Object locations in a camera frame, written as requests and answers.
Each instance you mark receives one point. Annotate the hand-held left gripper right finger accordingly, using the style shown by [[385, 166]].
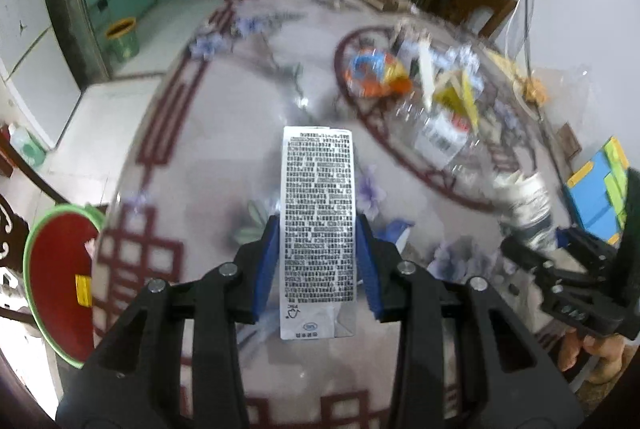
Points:
[[372, 276]]

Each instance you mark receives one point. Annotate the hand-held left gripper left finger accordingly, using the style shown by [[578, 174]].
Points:
[[262, 276]]

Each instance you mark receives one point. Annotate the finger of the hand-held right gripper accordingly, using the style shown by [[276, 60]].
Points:
[[522, 255], [575, 241]]

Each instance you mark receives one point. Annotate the silver white milk carton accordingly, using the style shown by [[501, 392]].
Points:
[[318, 234]]

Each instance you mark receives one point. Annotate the red basin with green rim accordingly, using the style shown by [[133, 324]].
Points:
[[55, 279]]

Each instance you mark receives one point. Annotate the person's right hand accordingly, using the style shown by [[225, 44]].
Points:
[[597, 351]]

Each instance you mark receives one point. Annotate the blue yellow book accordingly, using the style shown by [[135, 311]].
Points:
[[597, 189]]

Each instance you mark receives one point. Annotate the clear plastic bottle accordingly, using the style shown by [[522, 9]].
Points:
[[442, 139]]

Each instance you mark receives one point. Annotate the clear plastic bag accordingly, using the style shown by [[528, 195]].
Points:
[[540, 90]]

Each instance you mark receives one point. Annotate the yellow purple snack packet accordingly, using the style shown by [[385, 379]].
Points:
[[83, 291]]

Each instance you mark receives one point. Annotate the yellow paper sheet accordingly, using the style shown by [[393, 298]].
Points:
[[505, 64]]

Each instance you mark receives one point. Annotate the orange snack bag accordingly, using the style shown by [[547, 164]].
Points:
[[377, 74]]

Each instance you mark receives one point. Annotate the white folded card strip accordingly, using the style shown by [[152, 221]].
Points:
[[425, 74]]

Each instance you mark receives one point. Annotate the carved wooden chair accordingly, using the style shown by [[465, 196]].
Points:
[[35, 183]]

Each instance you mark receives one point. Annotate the crumpled beige paper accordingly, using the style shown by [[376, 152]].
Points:
[[407, 31]]

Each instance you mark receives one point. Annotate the plain wooden chair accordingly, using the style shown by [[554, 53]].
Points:
[[475, 1]]

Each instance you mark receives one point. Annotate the green plastic bottle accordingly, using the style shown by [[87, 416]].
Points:
[[27, 146]]

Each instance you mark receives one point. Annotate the green yellow waste bin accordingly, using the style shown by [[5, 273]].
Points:
[[122, 41]]

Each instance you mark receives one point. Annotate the white refrigerator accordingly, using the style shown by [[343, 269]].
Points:
[[30, 59]]

